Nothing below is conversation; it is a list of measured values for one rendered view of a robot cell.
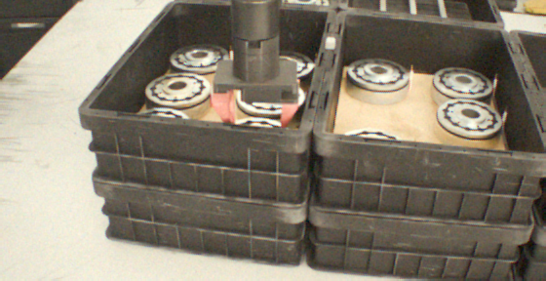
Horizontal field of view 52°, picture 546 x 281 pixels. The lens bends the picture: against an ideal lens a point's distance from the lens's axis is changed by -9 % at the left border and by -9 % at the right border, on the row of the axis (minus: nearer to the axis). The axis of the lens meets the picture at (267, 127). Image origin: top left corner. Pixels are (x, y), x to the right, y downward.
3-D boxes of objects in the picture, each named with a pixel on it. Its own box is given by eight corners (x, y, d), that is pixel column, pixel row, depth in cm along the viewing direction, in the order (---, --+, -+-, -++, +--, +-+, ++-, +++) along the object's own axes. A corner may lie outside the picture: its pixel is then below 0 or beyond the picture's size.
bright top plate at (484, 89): (495, 103, 90) (496, 100, 90) (435, 96, 92) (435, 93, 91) (487, 74, 98) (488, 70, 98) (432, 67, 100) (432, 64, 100)
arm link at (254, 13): (226, -7, 67) (276, -6, 67) (236, -26, 73) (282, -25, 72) (228, 48, 71) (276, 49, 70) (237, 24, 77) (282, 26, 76)
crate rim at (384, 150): (555, 179, 66) (560, 162, 64) (309, 154, 70) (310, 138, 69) (504, 40, 99) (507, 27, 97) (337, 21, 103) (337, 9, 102)
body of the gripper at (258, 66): (219, 71, 79) (216, 20, 75) (297, 73, 79) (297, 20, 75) (213, 97, 74) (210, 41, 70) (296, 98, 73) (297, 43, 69)
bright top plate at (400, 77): (405, 95, 92) (405, 91, 92) (341, 84, 95) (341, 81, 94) (410, 66, 100) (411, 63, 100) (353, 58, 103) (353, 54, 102)
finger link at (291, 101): (246, 124, 84) (244, 62, 79) (298, 125, 83) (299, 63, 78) (241, 152, 78) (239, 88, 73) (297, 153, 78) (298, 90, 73)
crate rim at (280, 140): (309, 154, 70) (310, 138, 69) (75, 129, 75) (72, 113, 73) (337, 21, 103) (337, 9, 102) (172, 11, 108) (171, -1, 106)
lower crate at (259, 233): (302, 276, 81) (306, 211, 75) (101, 245, 86) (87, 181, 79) (331, 122, 114) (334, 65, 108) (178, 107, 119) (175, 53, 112)
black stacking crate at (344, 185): (532, 236, 71) (557, 165, 65) (307, 217, 75) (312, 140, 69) (494, 88, 104) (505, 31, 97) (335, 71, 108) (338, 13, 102)
